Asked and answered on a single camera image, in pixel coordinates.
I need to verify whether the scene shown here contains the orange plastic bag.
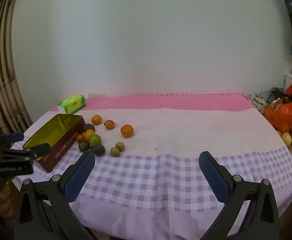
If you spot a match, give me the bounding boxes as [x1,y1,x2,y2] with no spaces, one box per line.
[263,97,292,133]

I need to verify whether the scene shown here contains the green tissue box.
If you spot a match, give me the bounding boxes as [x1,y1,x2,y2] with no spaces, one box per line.
[57,94,86,115]

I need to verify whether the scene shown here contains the red tin box gold inside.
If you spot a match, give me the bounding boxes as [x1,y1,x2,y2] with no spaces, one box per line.
[22,114,86,173]

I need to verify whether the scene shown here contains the green tomato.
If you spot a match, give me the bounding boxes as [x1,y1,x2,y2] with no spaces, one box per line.
[89,134,102,147]

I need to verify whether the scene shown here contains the pink and purple checked tablecloth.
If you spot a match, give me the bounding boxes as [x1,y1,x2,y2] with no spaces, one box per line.
[10,107,292,240]

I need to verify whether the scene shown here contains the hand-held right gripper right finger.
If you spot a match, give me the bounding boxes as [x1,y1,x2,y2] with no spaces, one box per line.
[198,151,280,240]

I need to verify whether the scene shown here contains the beige patterned curtain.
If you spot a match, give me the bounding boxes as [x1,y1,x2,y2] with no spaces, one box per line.
[0,0,33,135]

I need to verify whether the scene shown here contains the yellowish round object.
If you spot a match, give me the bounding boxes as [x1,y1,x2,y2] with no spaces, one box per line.
[281,132,292,147]

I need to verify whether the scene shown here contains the black plastic bag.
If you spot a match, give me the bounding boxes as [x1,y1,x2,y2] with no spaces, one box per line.
[269,87,287,99]

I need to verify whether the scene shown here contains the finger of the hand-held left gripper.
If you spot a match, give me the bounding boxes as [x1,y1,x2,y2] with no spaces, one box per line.
[0,143,51,162]
[0,132,25,148]

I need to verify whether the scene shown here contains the pink foam mat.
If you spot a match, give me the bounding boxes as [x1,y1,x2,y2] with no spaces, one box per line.
[49,94,252,113]

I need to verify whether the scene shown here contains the crinkled silver foil packet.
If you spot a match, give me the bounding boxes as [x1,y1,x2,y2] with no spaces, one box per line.
[251,94,267,113]

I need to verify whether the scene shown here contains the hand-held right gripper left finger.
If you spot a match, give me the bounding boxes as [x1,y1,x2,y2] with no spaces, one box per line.
[14,151,98,240]

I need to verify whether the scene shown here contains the person's left hand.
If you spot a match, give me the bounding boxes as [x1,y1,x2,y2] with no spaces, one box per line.
[0,179,16,219]

